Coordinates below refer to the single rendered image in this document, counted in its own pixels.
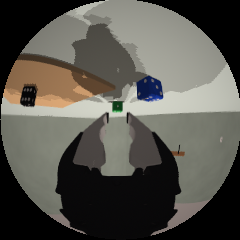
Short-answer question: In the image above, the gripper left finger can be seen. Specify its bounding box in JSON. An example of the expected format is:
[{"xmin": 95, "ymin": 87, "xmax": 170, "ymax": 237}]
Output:
[{"xmin": 55, "ymin": 112, "xmax": 109, "ymax": 195}]

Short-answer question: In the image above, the blue die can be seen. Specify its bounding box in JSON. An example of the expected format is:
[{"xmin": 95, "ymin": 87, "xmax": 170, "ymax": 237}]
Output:
[{"xmin": 136, "ymin": 76, "xmax": 163, "ymax": 102}]

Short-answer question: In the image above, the orange flat mat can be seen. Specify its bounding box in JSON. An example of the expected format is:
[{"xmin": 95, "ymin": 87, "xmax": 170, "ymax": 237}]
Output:
[{"xmin": 3, "ymin": 54, "xmax": 116, "ymax": 108}]

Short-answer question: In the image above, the black die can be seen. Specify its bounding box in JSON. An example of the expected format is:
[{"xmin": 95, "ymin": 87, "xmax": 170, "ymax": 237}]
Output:
[{"xmin": 20, "ymin": 86, "xmax": 37, "ymax": 107}]

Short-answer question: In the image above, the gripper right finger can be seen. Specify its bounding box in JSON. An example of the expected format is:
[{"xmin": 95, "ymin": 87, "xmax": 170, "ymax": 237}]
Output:
[{"xmin": 127, "ymin": 112, "xmax": 181, "ymax": 195}]

